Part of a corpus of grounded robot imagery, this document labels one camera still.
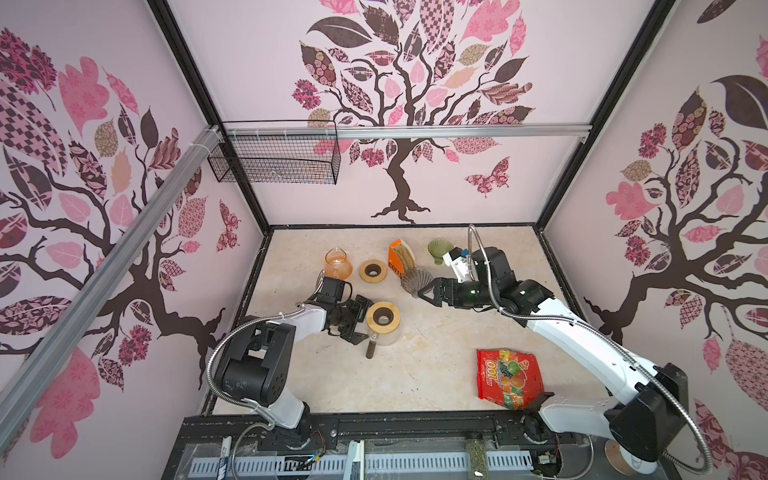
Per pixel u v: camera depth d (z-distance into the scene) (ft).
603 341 1.49
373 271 3.47
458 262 2.29
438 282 2.15
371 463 2.29
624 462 2.12
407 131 3.08
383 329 2.63
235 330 1.48
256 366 1.49
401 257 3.28
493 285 1.87
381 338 2.93
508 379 2.59
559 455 2.33
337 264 3.49
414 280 3.28
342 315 2.60
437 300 2.15
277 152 3.11
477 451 2.24
